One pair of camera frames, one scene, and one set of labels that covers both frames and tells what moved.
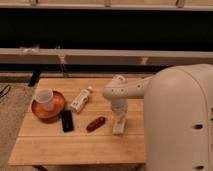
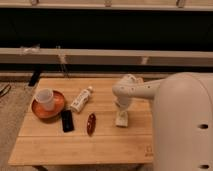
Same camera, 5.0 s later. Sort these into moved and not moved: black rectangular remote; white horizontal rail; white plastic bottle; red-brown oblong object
Moved: red-brown oblong object
Not moved: white plastic bottle; black rectangular remote; white horizontal rail
